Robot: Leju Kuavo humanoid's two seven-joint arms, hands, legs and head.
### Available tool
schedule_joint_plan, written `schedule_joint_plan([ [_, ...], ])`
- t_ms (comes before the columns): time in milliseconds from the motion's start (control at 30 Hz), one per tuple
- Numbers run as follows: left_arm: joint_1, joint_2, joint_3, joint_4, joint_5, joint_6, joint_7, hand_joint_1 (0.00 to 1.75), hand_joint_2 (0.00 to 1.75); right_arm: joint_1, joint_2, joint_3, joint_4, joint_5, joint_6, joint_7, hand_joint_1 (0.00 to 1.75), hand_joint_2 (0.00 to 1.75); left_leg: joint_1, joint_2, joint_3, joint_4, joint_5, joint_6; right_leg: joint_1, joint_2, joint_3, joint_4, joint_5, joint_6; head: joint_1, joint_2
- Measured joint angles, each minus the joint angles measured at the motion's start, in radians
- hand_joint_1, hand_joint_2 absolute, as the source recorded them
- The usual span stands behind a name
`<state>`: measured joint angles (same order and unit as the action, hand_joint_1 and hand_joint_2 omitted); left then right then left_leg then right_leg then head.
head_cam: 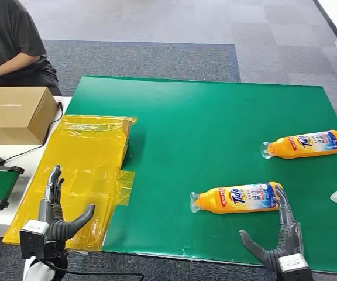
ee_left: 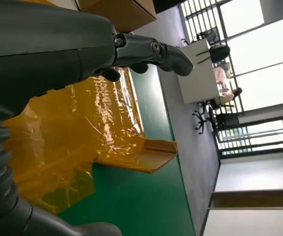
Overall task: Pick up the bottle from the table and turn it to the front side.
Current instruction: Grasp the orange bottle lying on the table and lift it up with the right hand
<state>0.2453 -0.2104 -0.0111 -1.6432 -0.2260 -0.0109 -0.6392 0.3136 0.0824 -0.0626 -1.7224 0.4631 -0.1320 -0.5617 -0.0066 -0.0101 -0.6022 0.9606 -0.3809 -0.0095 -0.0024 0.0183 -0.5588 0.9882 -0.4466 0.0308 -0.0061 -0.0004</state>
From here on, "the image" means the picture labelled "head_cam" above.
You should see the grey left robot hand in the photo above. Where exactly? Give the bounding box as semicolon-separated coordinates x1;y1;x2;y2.
38;165;96;253

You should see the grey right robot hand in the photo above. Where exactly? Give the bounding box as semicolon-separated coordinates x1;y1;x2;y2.
239;185;304;272

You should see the orange Tide detergent bottle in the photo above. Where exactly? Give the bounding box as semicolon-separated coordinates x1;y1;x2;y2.
190;181;283;215
261;129;337;160

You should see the yellow plastic wrapped box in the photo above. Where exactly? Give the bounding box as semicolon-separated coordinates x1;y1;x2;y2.
3;114;137;252

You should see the white side table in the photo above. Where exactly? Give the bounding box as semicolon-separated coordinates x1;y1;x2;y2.
0;92;73;237

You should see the brown cardboard box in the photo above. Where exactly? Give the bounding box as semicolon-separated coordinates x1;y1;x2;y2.
0;86;58;146

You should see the green table mat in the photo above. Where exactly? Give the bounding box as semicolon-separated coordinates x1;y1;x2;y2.
66;74;337;275

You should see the person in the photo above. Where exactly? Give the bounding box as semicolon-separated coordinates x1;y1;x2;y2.
0;0;62;97

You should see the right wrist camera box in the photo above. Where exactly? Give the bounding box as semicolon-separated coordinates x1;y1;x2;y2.
276;253;314;281

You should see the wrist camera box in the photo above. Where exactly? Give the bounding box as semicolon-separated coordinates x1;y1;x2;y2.
276;253;314;281
19;220;50;260

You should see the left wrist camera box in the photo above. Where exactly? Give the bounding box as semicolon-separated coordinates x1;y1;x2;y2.
19;220;50;260

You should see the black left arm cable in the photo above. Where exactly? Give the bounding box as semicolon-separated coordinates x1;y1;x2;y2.
33;259;144;281

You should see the black power cable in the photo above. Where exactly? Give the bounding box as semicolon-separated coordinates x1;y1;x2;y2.
0;101;64;166

